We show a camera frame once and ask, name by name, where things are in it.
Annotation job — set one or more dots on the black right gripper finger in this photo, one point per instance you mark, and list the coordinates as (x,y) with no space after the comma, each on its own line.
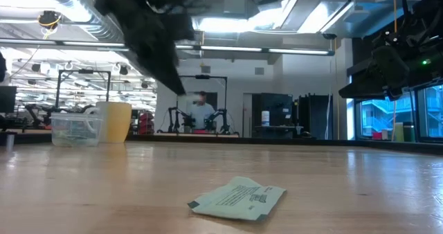
(391,68)
(363,90)

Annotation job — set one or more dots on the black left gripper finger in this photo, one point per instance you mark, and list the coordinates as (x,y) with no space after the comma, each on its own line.
(154,62)
(173,64)

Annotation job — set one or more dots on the background black robot arm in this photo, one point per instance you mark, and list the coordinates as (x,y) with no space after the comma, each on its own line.
(174,119)
(34,114)
(218,119)

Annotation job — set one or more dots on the small red box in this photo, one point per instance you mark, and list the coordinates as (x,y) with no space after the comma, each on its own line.
(377,135)

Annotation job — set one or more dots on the pale green cup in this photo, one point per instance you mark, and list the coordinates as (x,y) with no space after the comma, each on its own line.
(399,132)

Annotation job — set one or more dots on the tall black cabinet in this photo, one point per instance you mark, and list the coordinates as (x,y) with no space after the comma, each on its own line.
(315,116)

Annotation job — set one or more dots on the person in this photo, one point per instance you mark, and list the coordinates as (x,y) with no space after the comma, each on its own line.
(201,113)

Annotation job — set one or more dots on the red stacked bins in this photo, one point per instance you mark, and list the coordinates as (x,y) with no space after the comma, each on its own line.
(146,123)

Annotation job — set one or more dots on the dark green bottle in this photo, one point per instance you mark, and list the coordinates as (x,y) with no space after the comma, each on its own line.
(409,132)

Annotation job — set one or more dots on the yellow ceramic mug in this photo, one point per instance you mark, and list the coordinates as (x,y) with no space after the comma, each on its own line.
(117,123)

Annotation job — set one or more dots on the long ceiling light bar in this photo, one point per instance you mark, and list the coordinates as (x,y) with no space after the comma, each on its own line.
(242,48)

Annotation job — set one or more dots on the red tray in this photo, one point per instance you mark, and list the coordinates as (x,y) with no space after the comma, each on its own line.
(200,131)

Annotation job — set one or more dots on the black tool board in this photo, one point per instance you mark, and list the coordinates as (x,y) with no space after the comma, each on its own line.
(277,106)

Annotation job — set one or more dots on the wooden workbench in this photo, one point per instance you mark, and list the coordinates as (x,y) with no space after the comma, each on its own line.
(228,135)

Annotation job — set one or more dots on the clear plastic container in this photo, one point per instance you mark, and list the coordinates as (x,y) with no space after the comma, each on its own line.
(76,123)

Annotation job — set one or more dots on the white canister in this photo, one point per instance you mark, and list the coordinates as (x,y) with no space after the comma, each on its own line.
(265,118)

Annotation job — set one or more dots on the black monitor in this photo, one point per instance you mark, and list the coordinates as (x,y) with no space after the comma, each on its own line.
(7,99)

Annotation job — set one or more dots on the black camera frame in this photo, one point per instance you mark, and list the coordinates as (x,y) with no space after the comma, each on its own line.
(83,71)
(204,77)

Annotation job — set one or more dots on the silver ventilation duct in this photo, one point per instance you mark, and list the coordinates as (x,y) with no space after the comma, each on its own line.
(86,16)

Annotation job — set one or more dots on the black table edge rail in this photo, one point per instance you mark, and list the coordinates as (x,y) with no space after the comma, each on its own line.
(242,140)

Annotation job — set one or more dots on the grey metal post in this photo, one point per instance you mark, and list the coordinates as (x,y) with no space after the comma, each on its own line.
(9,142)

